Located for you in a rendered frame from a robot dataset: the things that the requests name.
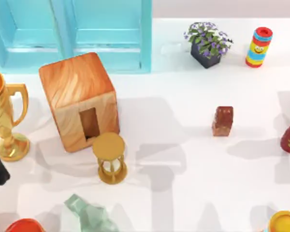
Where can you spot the gold hourglass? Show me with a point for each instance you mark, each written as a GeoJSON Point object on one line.
{"type": "Point", "coordinates": [110, 154]}

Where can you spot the brown bread loaf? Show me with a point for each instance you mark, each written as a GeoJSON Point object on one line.
{"type": "Point", "coordinates": [222, 120]}

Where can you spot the wooden box with opening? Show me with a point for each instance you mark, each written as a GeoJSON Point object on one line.
{"type": "Point", "coordinates": [72, 84]}

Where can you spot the light blue rack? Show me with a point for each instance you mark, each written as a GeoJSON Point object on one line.
{"type": "Point", "coordinates": [106, 36]}

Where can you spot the purple flower plant pot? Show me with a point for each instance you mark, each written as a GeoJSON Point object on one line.
{"type": "Point", "coordinates": [209, 46]}

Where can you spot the striped smiley face can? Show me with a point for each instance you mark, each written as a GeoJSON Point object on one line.
{"type": "Point", "coordinates": [258, 48]}

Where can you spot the gold trophy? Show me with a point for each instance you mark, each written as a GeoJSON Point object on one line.
{"type": "Point", "coordinates": [2, 113]}

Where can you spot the red cup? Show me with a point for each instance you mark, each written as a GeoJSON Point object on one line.
{"type": "Point", "coordinates": [24, 226]}

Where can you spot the yellow cup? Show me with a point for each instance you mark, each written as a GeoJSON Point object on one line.
{"type": "Point", "coordinates": [285, 223]}

